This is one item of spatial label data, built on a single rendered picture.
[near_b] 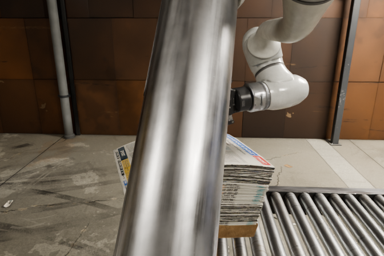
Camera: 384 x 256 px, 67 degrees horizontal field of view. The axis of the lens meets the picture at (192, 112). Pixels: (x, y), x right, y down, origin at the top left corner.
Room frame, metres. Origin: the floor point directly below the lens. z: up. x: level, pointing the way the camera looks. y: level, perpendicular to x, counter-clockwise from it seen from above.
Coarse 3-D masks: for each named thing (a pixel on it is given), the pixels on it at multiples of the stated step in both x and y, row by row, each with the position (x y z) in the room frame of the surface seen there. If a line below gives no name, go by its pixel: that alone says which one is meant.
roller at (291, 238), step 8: (272, 200) 1.10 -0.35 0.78; (280, 200) 1.08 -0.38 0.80; (280, 208) 1.02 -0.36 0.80; (280, 216) 0.98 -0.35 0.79; (288, 216) 0.97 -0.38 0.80; (280, 224) 0.95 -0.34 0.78; (288, 224) 0.92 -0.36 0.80; (288, 232) 0.88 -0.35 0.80; (296, 232) 0.89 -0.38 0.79; (288, 240) 0.85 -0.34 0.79; (296, 240) 0.84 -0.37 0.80; (288, 248) 0.83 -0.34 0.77; (296, 248) 0.80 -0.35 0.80
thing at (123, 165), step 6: (126, 144) 0.86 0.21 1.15; (132, 144) 0.85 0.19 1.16; (114, 150) 0.84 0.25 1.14; (120, 150) 0.83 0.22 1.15; (126, 150) 0.82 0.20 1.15; (132, 150) 0.81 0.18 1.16; (114, 156) 0.80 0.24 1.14; (120, 156) 0.79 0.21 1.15; (126, 156) 0.78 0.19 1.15; (132, 156) 0.77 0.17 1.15; (120, 162) 0.75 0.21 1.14; (126, 162) 0.74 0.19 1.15; (120, 168) 0.72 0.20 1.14; (126, 168) 0.71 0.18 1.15; (120, 174) 0.69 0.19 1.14; (126, 174) 0.68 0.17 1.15; (126, 180) 0.65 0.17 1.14; (126, 186) 0.63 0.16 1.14
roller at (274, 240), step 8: (264, 208) 1.02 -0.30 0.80; (264, 216) 0.98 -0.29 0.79; (272, 216) 0.98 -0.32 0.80; (264, 224) 0.94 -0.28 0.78; (272, 224) 0.92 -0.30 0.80; (272, 232) 0.88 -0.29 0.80; (272, 240) 0.84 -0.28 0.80; (280, 240) 0.84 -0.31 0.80; (272, 248) 0.81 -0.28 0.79; (280, 248) 0.80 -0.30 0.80
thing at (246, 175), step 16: (240, 144) 0.88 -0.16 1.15; (240, 160) 0.72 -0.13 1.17; (256, 160) 0.75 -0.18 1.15; (224, 176) 0.68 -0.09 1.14; (240, 176) 0.69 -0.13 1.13; (256, 176) 0.71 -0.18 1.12; (272, 176) 0.73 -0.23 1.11; (224, 192) 0.67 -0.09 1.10; (240, 192) 0.69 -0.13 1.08; (256, 192) 0.71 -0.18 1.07; (224, 208) 0.67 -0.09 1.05; (240, 208) 0.69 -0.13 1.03; (256, 208) 0.71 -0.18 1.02; (224, 224) 0.68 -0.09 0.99; (240, 224) 0.70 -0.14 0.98; (256, 224) 0.72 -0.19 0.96
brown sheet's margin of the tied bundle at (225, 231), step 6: (222, 228) 0.67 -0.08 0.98; (228, 228) 0.68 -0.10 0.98; (234, 228) 0.69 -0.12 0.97; (240, 228) 0.69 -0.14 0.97; (246, 228) 0.70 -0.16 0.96; (252, 228) 0.71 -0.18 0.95; (222, 234) 0.67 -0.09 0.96; (228, 234) 0.68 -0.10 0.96; (234, 234) 0.69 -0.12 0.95; (240, 234) 0.69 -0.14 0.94; (246, 234) 0.70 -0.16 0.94; (252, 234) 0.71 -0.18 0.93
